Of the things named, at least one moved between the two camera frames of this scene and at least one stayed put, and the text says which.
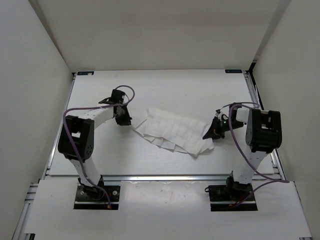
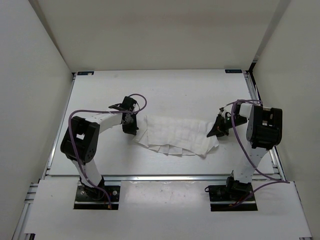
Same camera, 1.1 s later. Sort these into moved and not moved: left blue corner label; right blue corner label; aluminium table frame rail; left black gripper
Moved: left black gripper
Not moved: left blue corner label; right blue corner label; aluminium table frame rail
